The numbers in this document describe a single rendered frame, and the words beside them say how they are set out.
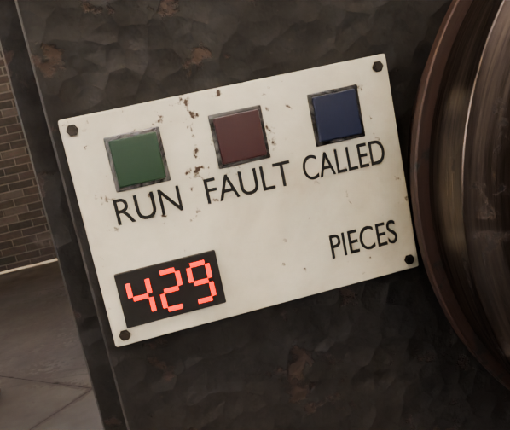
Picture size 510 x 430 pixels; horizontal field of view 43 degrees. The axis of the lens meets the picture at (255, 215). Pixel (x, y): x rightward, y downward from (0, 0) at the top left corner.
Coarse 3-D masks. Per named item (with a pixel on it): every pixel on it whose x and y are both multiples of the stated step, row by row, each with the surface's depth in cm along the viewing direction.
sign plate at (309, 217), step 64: (384, 64) 52; (64, 128) 48; (128, 128) 49; (192, 128) 50; (384, 128) 53; (128, 192) 49; (192, 192) 50; (256, 192) 51; (320, 192) 53; (384, 192) 54; (128, 256) 50; (192, 256) 51; (256, 256) 52; (320, 256) 53; (384, 256) 55; (128, 320) 50; (192, 320) 52
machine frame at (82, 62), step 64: (0, 0) 55; (64, 0) 48; (128, 0) 49; (192, 0) 50; (256, 0) 51; (320, 0) 52; (384, 0) 53; (448, 0) 55; (64, 64) 49; (128, 64) 50; (192, 64) 51; (256, 64) 52; (320, 64) 53; (64, 192) 58; (64, 256) 59; (256, 320) 55; (320, 320) 56; (384, 320) 58; (448, 320) 59; (128, 384) 54; (192, 384) 55; (256, 384) 56; (320, 384) 57; (384, 384) 59; (448, 384) 60
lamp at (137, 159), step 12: (120, 144) 48; (132, 144) 48; (144, 144) 49; (156, 144) 49; (120, 156) 48; (132, 156) 49; (144, 156) 49; (156, 156) 49; (120, 168) 48; (132, 168) 49; (144, 168) 49; (156, 168) 49; (120, 180) 49; (132, 180) 49; (144, 180) 49
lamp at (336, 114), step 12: (324, 96) 51; (336, 96) 51; (348, 96) 51; (324, 108) 51; (336, 108) 51; (348, 108) 52; (324, 120) 51; (336, 120) 51; (348, 120) 52; (360, 120) 52; (324, 132) 51; (336, 132) 52; (348, 132) 52; (360, 132) 52
